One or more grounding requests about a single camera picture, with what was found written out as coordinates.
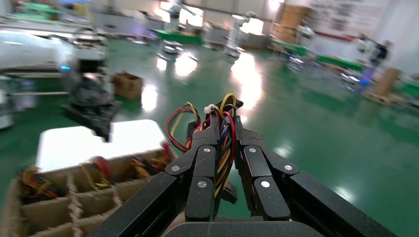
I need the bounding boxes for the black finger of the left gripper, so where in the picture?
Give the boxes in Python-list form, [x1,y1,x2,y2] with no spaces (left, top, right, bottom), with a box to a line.
[95,100,123,131]
[61,104,111,143]

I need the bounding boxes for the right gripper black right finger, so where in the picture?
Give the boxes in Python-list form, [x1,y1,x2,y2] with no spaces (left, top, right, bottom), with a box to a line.
[235,115,397,237]

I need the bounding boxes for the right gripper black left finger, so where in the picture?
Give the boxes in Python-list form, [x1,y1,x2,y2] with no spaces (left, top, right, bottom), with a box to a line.
[88,114,220,237]

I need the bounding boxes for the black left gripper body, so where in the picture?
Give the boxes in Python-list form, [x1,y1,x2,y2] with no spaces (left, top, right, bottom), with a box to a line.
[69,73,116,108]

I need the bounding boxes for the multicoloured wire harness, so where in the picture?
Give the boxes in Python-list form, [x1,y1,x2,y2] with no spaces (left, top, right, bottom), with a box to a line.
[164,93,245,205]

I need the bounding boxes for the power supply with coloured wires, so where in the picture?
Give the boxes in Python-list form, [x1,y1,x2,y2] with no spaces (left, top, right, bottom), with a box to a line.
[129,142,174,179]
[17,165,61,201]
[80,156,114,191]

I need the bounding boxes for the small cardboard box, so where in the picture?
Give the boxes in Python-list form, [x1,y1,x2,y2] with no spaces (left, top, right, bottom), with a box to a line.
[112,72,144,100]

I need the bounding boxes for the white standing robot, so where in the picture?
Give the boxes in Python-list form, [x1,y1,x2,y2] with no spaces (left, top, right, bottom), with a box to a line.
[162,0,186,55]
[223,12,251,59]

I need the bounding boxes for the green work table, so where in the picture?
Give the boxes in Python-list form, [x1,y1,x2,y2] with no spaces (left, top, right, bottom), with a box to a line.
[316,55,365,72]
[396,80,419,99]
[271,39,308,57]
[24,2,63,15]
[153,29,204,46]

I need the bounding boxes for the brown cardboard divider box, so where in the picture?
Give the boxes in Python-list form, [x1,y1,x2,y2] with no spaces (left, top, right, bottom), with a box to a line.
[0,149,179,237]

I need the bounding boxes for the stacked cardboard boxes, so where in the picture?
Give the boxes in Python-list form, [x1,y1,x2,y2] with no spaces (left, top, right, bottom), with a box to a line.
[271,3,312,44]

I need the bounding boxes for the wooden crate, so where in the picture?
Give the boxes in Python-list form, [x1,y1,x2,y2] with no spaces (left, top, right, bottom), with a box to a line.
[364,67,403,106]

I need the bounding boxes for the person in dark clothes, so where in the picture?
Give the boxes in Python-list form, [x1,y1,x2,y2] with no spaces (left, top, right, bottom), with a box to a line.
[368,39,393,71]

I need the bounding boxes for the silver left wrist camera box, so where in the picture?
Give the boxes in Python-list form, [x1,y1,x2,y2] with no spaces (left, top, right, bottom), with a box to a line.
[73,49,107,77]

